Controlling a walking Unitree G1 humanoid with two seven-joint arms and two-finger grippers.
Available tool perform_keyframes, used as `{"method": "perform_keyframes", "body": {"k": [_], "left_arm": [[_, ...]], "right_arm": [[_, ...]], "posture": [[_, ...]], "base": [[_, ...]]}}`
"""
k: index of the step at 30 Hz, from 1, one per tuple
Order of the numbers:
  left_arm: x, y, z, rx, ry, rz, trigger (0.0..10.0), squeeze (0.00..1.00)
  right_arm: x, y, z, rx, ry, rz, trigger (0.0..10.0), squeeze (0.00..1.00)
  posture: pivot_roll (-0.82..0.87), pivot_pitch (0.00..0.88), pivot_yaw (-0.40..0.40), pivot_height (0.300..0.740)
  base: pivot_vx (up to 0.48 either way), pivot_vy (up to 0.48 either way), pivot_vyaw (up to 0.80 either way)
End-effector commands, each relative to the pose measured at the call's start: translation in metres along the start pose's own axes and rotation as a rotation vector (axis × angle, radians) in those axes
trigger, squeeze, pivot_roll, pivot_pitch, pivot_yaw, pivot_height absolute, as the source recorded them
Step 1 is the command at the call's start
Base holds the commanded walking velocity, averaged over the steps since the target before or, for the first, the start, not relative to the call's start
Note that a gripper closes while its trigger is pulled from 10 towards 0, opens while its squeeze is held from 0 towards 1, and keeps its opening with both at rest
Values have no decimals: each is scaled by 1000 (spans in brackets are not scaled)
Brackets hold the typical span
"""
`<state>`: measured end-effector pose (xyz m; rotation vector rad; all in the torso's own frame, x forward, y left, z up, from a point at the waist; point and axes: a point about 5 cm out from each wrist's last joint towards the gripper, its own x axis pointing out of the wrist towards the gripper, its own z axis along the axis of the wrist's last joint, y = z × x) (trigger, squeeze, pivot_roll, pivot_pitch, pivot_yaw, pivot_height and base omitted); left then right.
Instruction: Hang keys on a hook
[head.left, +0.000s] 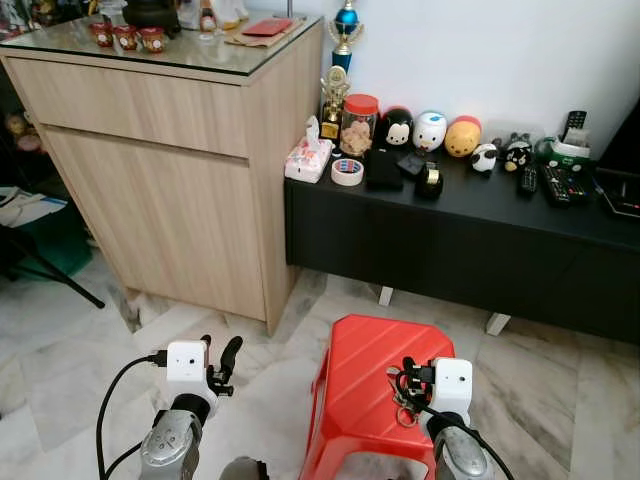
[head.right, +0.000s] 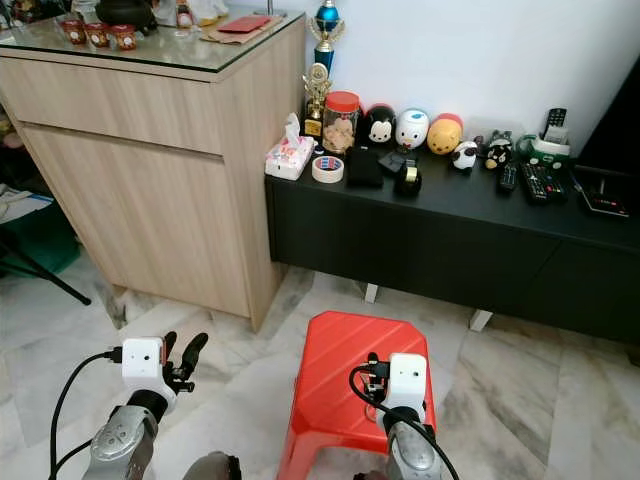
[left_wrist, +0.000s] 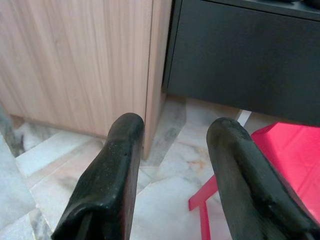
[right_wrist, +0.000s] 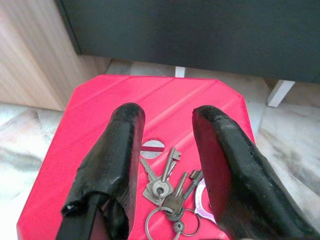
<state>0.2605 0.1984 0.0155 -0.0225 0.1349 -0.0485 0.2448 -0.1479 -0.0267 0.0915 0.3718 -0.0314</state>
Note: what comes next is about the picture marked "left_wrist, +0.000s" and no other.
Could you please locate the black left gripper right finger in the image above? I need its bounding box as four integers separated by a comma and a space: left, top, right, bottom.
206, 116, 320, 240

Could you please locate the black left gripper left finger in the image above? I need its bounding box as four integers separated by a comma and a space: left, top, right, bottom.
51, 112, 145, 240

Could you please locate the red plastic stool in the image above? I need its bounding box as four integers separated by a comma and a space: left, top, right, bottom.
187, 122, 320, 240

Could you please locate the white cabinet foot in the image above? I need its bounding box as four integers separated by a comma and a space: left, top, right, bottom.
234, 109, 252, 126

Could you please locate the dark grey cabinet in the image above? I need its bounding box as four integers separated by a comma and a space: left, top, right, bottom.
162, 0, 320, 126

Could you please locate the light wood cabinet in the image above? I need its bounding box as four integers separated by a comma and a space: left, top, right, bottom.
0, 0, 173, 161

